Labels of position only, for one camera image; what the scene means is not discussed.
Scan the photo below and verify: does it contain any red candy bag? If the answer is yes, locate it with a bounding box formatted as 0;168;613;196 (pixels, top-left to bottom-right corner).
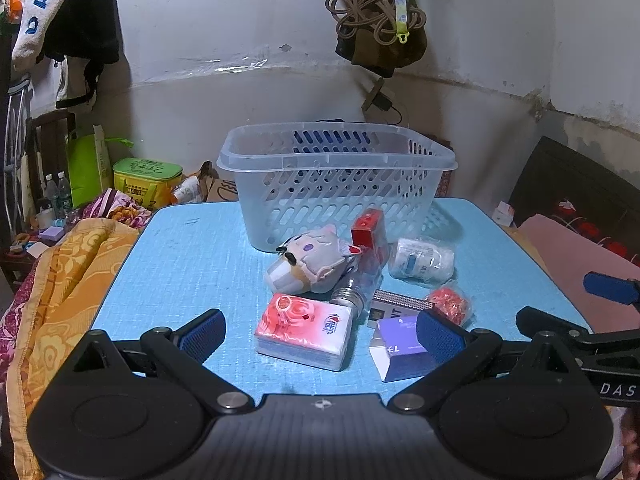
426;282;472;326

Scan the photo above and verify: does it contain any white roll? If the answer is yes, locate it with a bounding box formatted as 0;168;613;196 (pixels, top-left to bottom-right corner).
387;237;456;283

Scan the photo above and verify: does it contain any grey plush toy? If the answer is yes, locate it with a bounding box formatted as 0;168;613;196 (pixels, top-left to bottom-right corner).
266;224;362;295

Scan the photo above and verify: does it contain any purple white box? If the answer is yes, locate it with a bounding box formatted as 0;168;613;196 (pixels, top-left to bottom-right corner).
369;316;437;382

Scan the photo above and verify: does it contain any pink blanket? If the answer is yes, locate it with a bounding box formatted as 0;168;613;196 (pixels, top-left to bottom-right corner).
518;214;639;333

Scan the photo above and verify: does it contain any black white flat box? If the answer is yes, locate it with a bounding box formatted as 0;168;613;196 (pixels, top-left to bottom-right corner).
367;289;433;328

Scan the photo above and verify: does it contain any small white box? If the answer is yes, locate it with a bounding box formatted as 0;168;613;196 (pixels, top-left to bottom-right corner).
491;200;515;228

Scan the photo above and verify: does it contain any clear plastic bottle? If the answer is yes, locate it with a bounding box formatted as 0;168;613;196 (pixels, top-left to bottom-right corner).
330;249;385;318

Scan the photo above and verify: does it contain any dark wooden headboard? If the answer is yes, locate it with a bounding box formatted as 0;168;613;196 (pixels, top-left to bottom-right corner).
509;136;640;266

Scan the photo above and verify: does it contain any pink tissue pack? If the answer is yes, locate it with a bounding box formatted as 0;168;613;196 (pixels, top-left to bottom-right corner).
254;292;358;372

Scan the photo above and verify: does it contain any orange floral blanket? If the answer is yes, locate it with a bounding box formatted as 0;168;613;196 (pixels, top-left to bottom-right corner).
6;218;140;479

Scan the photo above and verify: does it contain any red small box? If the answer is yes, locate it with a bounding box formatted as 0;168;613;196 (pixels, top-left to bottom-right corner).
350;208;387;259

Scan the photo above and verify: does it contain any brown cardboard box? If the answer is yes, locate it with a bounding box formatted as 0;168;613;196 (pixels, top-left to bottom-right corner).
195;160;239;203

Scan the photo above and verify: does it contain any green yellow tin box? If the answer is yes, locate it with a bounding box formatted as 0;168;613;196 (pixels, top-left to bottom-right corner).
112;157;182;210

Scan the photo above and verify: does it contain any translucent plastic basket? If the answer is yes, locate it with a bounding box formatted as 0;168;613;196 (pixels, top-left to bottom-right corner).
217;122;458;252

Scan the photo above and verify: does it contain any green shopping bag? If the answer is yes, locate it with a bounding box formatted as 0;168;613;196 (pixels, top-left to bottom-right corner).
66;125;134;207

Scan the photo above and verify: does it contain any white black hanging jacket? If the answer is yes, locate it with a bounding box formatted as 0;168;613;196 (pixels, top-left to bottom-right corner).
12;0;119;113

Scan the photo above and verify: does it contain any black charger with cable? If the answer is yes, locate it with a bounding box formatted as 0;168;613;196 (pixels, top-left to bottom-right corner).
361;77;404;126

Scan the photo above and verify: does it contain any brown hanging bag with rope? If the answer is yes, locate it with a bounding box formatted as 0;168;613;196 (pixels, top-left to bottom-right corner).
326;0;427;78

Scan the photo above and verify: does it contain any yellow green lanyard strap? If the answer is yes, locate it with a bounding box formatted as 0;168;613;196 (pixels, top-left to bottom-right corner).
391;0;411;45

